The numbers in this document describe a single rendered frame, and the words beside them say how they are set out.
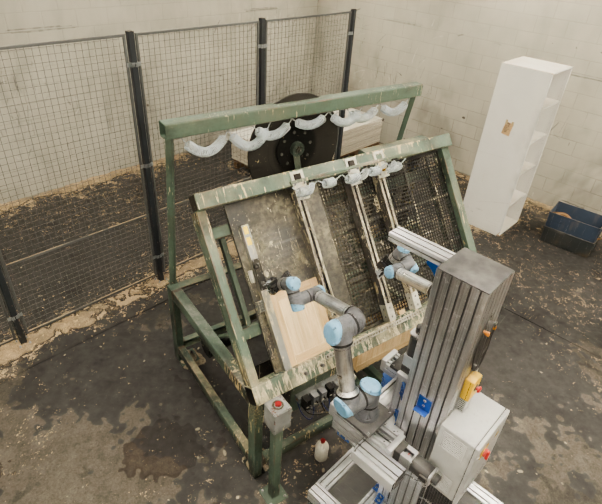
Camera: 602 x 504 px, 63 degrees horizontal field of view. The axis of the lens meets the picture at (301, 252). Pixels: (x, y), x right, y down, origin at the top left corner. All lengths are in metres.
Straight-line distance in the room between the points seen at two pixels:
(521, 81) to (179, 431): 5.01
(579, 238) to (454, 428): 4.60
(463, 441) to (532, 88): 4.46
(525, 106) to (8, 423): 5.86
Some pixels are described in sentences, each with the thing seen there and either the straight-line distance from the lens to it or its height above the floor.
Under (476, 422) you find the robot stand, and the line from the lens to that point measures 2.72.
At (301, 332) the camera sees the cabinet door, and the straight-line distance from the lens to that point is 3.21.
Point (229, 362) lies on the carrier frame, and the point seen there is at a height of 0.79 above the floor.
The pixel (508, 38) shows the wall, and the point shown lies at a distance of 7.83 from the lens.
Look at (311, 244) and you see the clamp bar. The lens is 3.20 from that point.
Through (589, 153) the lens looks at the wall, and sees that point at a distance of 7.68.
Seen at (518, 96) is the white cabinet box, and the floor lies 1.74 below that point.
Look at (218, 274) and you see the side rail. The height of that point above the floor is 1.49.
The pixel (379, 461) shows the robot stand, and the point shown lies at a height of 0.95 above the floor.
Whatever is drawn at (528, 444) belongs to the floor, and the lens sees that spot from 4.43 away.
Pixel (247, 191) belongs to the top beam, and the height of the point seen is 1.86.
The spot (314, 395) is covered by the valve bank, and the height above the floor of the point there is 0.76.
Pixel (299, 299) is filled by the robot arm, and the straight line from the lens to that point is 2.68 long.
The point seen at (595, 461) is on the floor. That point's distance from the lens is 4.59.
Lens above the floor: 3.24
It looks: 34 degrees down
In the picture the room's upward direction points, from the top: 4 degrees clockwise
